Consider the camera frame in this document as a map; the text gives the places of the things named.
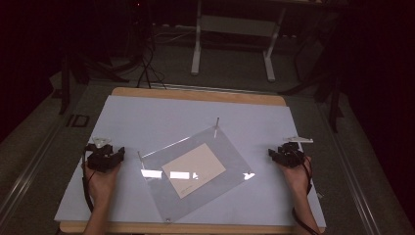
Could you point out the person's right hand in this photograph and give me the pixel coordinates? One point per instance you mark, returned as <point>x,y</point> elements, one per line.
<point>297,179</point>

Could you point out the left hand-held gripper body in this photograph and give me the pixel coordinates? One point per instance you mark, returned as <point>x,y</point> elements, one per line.
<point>99,160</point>

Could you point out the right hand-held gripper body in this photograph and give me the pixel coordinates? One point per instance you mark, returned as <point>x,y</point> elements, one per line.
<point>293,156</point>

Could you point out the person's left hand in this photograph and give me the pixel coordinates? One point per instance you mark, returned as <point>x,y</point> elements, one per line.
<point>102,184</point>

